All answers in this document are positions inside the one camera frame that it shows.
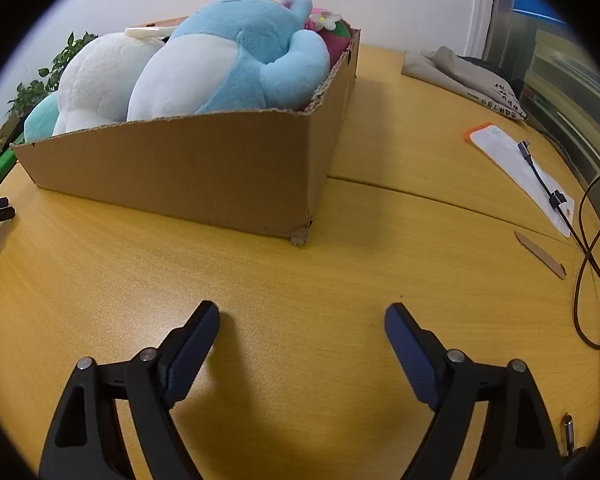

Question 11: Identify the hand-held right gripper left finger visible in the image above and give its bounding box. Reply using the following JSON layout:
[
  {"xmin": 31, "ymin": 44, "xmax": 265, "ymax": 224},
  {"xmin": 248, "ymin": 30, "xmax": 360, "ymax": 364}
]
[{"xmin": 39, "ymin": 301, "xmax": 222, "ymax": 480}]

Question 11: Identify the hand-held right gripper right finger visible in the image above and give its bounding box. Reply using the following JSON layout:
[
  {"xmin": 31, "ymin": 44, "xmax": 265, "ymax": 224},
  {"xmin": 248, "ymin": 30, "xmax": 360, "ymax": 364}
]
[{"xmin": 384, "ymin": 302, "xmax": 565, "ymax": 480}]

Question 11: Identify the brown cardboard box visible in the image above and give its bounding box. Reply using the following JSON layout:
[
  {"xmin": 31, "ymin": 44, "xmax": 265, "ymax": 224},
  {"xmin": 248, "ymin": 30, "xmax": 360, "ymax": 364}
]
[{"xmin": 10, "ymin": 29, "xmax": 362, "ymax": 249}]

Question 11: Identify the blue plush toy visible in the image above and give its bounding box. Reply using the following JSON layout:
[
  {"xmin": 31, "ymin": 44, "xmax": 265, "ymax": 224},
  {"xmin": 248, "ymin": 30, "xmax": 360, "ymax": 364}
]
[{"xmin": 126, "ymin": 0, "xmax": 331, "ymax": 122}]

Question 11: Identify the light teal plush toy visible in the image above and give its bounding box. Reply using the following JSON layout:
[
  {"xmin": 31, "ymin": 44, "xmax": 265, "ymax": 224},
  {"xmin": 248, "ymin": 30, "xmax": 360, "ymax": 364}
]
[{"xmin": 24, "ymin": 94, "xmax": 62, "ymax": 144}]

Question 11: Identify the green leafy plant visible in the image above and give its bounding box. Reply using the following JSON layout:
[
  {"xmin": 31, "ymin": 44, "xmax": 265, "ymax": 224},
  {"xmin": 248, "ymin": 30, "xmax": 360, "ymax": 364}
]
[{"xmin": 6, "ymin": 31, "xmax": 99, "ymax": 117}]

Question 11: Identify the white panda plush toy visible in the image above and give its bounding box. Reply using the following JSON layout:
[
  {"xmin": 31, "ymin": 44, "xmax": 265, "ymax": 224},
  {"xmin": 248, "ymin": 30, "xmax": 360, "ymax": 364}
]
[{"xmin": 52, "ymin": 32, "xmax": 169, "ymax": 136}]

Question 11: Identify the small wooden stick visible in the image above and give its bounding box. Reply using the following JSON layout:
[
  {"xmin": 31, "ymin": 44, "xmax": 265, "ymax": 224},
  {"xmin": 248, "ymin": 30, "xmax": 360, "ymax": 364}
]
[{"xmin": 513, "ymin": 230, "xmax": 568, "ymax": 280}]

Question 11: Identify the metal pen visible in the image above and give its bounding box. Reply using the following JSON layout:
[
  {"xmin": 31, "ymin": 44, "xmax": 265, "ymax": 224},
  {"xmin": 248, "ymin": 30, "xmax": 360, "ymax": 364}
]
[{"xmin": 560, "ymin": 412, "xmax": 579, "ymax": 457}]

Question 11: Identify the white pouch with orange edge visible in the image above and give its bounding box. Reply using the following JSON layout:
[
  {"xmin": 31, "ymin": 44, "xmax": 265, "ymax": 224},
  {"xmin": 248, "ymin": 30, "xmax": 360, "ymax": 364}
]
[{"xmin": 463, "ymin": 121, "xmax": 576, "ymax": 238}]

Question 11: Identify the grey cloth bag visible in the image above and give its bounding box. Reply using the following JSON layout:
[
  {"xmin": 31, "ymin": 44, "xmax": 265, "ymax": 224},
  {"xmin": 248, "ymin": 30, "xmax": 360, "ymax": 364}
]
[{"xmin": 401, "ymin": 46, "xmax": 529, "ymax": 121}]

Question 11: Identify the glass door with blue stripe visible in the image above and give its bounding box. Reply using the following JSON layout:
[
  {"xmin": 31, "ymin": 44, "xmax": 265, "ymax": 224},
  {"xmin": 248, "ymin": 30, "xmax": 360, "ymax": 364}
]
[{"xmin": 481, "ymin": 0, "xmax": 600, "ymax": 187}]

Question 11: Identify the pink plush toy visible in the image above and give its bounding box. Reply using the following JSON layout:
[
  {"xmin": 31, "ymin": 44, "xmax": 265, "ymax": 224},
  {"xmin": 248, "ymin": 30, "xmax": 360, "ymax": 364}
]
[{"xmin": 304, "ymin": 7, "xmax": 354, "ymax": 113}]

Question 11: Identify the black usb cable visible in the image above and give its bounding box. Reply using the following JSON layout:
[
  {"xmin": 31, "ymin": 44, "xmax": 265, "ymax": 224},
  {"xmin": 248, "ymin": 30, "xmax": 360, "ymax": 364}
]
[{"xmin": 517, "ymin": 140, "xmax": 583, "ymax": 242}]

